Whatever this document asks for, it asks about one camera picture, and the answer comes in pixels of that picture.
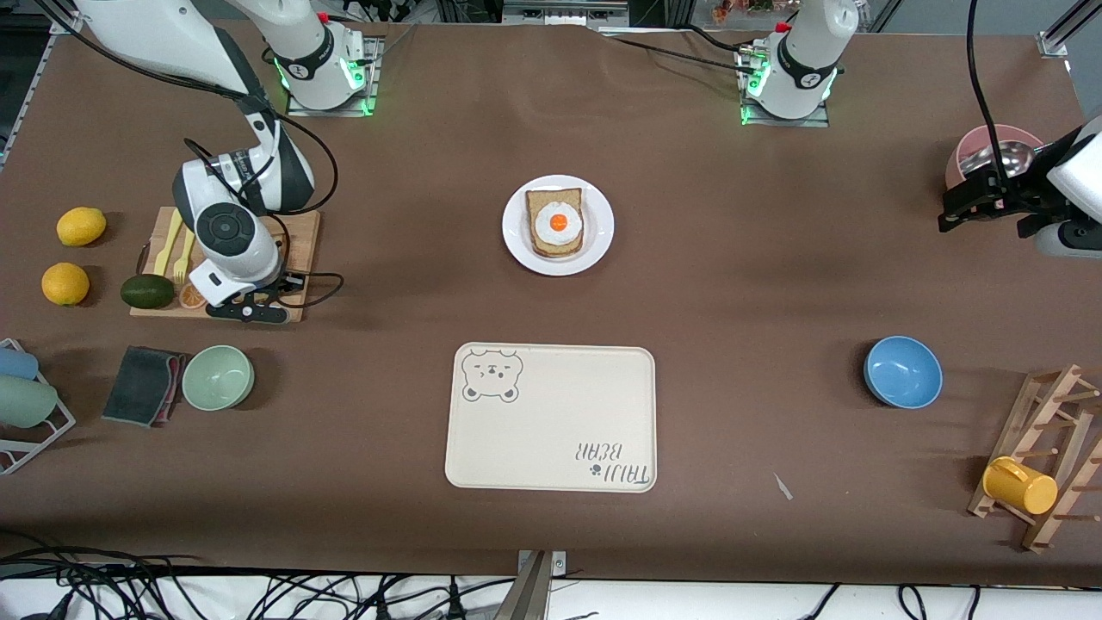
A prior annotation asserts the yellow lemon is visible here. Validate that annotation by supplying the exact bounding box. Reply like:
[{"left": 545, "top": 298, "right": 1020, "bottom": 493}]
[
  {"left": 57, "top": 207, "right": 108, "bottom": 247},
  {"left": 41, "top": 262, "right": 90, "bottom": 307}
]

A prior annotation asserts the white wire rack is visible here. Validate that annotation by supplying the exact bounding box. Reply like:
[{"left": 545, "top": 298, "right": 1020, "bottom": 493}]
[{"left": 0, "top": 338, "right": 77, "bottom": 476}]

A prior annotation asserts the plain bread slice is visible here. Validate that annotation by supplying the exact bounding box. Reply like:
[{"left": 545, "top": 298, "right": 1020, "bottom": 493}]
[{"left": 525, "top": 188, "right": 585, "bottom": 258}]

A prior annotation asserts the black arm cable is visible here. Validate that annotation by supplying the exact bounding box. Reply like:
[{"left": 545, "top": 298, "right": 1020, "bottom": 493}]
[
  {"left": 183, "top": 110, "right": 345, "bottom": 311},
  {"left": 967, "top": 0, "right": 1012, "bottom": 182}
]

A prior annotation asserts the white round plate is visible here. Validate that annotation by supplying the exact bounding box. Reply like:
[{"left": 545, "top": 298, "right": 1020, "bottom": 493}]
[{"left": 502, "top": 175, "right": 616, "bottom": 277}]

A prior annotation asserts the folded dark grey cloth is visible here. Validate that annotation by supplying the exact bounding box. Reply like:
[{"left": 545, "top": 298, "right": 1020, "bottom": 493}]
[{"left": 102, "top": 346, "right": 188, "bottom": 428}]

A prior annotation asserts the wooden cutting board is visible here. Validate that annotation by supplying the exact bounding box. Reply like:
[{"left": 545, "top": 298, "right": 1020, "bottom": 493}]
[{"left": 129, "top": 207, "right": 321, "bottom": 324}]

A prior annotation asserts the pale green bowl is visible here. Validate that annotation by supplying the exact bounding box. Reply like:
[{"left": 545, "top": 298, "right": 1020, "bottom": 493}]
[{"left": 182, "top": 345, "right": 256, "bottom": 412}]

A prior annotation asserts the pale green cup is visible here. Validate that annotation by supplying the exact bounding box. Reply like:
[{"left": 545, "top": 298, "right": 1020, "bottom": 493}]
[{"left": 0, "top": 375, "right": 59, "bottom": 429}]

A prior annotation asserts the cream bear print tray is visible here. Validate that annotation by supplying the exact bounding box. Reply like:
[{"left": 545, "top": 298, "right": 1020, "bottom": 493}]
[{"left": 444, "top": 343, "right": 658, "bottom": 493}]

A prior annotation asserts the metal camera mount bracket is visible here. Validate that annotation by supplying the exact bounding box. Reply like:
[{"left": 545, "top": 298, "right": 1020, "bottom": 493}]
[{"left": 508, "top": 549, "right": 569, "bottom": 620}]

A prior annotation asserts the metal ladle spoon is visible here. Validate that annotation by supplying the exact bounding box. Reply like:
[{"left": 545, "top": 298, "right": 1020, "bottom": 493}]
[{"left": 960, "top": 142, "right": 1036, "bottom": 179}]

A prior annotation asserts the black table cable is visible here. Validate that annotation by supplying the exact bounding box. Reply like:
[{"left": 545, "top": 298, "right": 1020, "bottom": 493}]
[{"left": 601, "top": 31, "right": 752, "bottom": 73}]

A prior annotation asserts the dark green avocado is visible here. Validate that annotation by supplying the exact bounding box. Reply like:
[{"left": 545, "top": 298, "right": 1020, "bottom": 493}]
[{"left": 121, "top": 274, "right": 176, "bottom": 310}]

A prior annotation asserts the wooden mug rack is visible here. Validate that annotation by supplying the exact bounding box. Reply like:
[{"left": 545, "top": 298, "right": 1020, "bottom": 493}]
[{"left": 968, "top": 364, "right": 1102, "bottom": 553}]

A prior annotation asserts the yellow mug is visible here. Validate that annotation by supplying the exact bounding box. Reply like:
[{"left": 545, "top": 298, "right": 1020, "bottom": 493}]
[{"left": 982, "top": 457, "right": 1059, "bottom": 516}]

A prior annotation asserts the aluminium frame profile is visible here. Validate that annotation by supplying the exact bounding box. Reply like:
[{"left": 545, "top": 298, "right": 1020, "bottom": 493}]
[{"left": 1037, "top": 0, "right": 1102, "bottom": 58}]

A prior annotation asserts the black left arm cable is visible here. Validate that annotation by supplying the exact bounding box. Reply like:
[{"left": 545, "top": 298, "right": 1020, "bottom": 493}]
[{"left": 967, "top": 0, "right": 1012, "bottom": 182}]

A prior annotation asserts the blue bowl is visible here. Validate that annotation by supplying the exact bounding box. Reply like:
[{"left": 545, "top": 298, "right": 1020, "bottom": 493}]
[{"left": 864, "top": 336, "right": 944, "bottom": 410}]

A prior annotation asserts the yellow plastic knife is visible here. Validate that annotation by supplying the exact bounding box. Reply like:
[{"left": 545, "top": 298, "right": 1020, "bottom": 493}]
[{"left": 153, "top": 208, "right": 186, "bottom": 277}]

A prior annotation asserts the toy fried egg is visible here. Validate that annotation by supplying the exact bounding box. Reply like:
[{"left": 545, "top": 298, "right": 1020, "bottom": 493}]
[{"left": 534, "top": 203, "right": 585, "bottom": 246}]

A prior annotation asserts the light blue cup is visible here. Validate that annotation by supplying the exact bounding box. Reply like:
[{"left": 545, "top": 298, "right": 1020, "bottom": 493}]
[{"left": 0, "top": 346, "right": 40, "bottom": 381}]

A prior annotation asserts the yellow plastic fork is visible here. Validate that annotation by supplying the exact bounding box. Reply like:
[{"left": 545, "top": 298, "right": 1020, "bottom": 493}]
[{"left": 173, "top": 226, "right": 197, "bottom": 285}]

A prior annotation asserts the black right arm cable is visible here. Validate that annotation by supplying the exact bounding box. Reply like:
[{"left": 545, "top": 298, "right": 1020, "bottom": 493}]
[{"left": 183, "top": 110, "right": 345, "bottom": 311}]

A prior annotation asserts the black cable bundle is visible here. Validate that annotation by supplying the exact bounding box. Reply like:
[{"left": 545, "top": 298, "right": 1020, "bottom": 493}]
[{"left": 0, "top": 532, "right": 517, "bottom": 620}]

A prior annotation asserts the pink bowl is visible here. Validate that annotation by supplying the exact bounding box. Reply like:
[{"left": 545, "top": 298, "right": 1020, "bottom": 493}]
[{"left": 945, "top": 125, "right": 1047, "bottom": 195}]

